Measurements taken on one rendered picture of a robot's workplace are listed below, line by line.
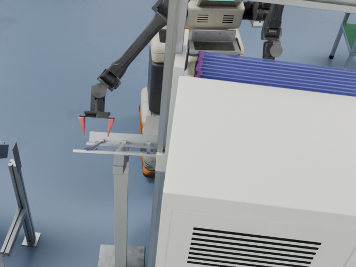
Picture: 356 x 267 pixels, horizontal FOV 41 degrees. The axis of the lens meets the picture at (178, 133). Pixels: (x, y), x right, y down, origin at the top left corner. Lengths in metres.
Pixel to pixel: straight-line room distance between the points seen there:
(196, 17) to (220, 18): 0.12
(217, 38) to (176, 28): 1.33
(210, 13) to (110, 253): 1.39
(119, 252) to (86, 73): 1.76
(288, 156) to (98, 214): 2.10
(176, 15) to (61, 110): 2.53
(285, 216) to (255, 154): 0.12
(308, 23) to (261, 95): 3.92
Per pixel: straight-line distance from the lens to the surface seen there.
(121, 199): 2.15
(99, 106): 1.93
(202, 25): 2.36
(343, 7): 1.05
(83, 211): 2.90
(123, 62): 1.89
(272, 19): 2.15
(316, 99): 1.03
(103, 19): 4.50
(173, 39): 1.08
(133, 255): 2.71
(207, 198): 0.79
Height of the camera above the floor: 2.33
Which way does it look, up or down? 44 degrees down
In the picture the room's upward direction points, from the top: 7 degrees clockwise
